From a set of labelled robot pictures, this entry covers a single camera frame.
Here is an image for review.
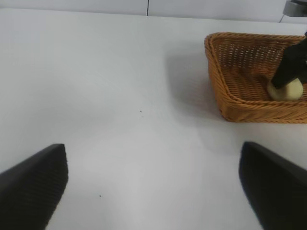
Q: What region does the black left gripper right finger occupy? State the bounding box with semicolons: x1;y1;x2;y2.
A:
238;141;307;230

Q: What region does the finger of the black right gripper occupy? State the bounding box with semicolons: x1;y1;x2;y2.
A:
274;30;307;89

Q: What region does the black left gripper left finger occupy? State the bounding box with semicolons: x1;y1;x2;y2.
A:
0;143;70;230

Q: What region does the pale yellow egg yolk pastry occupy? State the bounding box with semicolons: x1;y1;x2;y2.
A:
267;78;304;101

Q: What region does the woven tan wicker basket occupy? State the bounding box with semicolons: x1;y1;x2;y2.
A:
204;32;307;125

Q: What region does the grey round metal fixture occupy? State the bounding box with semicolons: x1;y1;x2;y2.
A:
282;0;307;17

